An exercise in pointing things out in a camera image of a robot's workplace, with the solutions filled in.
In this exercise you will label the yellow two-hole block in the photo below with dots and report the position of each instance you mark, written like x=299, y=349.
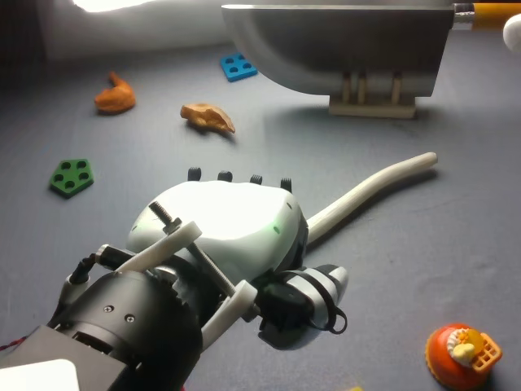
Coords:
x=355, y=389

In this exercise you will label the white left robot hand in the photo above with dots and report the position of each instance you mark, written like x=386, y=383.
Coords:
x=236, y=220

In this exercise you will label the white backdrop sheet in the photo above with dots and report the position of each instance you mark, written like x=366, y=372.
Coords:
x=163, y=24

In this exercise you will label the green pentagon block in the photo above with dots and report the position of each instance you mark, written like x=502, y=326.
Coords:
x=73, y=179

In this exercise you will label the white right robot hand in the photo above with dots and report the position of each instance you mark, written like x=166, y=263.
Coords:
x=513, y=34

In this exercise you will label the wooden knife stand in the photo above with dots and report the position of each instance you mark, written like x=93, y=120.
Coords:
x=370, y=110

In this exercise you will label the blue square four-hole block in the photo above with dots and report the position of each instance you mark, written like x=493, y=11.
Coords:
x=238, y=71

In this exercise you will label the orange toy chicken leg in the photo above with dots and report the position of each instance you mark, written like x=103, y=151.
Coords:
x=116, y=97

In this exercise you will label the orange toy cake with waffle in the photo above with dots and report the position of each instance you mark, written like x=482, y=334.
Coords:
x=452, y=362

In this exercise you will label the grey table cloth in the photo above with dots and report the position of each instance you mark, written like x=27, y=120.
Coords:
x=386, y=277

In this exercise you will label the leek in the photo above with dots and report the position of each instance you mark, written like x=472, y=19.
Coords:
x=366, y=191

